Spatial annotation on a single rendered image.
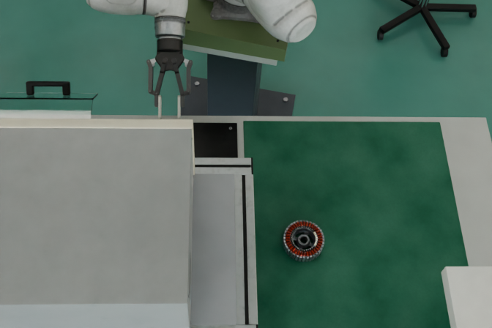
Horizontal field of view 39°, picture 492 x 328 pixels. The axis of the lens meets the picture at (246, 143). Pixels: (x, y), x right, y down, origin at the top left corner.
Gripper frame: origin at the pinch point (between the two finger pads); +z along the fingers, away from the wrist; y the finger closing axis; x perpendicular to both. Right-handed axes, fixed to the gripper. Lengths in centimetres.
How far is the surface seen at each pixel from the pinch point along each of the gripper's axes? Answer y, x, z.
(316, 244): -41, 15, 38
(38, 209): 20, 69, 24
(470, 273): -65, 63, 37
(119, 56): 30, -116, -32
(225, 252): -15, 51, 35
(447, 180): -82, 1, 21
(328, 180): -46, 1, 21
